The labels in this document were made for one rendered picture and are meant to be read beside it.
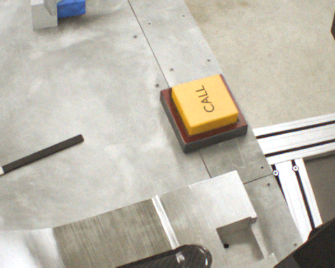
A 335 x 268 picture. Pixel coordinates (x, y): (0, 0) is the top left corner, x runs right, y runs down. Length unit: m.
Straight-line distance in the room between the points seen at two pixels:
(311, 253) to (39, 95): 0.46
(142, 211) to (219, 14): 1.38
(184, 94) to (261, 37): 1.18
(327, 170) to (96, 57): 0.76
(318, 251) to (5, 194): 0.41
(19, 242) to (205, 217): 0.19
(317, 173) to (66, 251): 0.94
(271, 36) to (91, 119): 1.20
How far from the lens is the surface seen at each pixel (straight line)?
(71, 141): 0.98
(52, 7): 1.03
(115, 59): 1.06
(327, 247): 0.71
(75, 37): 1.08
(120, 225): 0.84
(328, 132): 1.73
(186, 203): 0.85
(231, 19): 2.18
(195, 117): 0.96
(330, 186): 1.68
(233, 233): 0.86
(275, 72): 2.08
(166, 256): 0.82
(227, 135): 0.98
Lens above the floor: 1.63
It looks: 57 degrees down
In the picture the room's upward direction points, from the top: 4 degrees clockwise
